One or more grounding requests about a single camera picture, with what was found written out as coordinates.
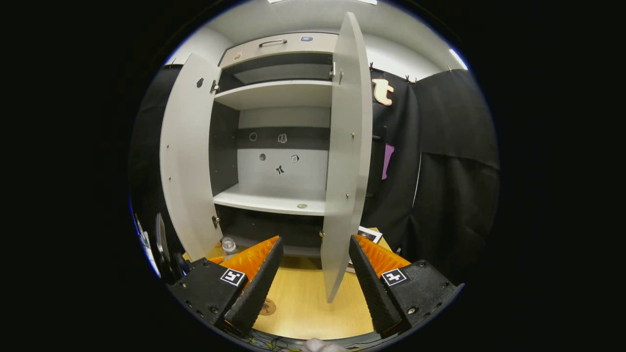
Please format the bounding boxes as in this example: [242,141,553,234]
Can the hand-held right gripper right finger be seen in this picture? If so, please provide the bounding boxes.
[348,235,464,339]

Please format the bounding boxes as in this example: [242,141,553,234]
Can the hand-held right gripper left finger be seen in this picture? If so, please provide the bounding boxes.
[166,236,284,339]

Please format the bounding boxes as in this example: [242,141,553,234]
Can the grey cabinet door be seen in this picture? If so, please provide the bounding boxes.
[320,12,373,304]
[160,53,223,261]

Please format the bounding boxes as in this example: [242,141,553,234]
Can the white cabinet shelf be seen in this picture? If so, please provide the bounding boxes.
[214,80,333,110]
[213,183,327,216]

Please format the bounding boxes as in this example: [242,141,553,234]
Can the grey open-front cabinet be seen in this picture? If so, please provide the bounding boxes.
[209,32,338,260]

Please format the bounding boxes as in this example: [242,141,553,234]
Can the grey cabinet drawer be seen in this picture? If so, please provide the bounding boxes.
[219,33,338,69]

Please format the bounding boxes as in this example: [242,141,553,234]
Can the small white photo card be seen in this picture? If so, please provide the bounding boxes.
[347,226,383,273]

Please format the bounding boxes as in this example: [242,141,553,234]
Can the black backdrop cloth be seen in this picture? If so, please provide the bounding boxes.
[128,64,500,289]

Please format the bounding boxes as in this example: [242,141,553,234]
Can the coloured cables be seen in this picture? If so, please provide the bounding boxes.
[245,330,306,351]

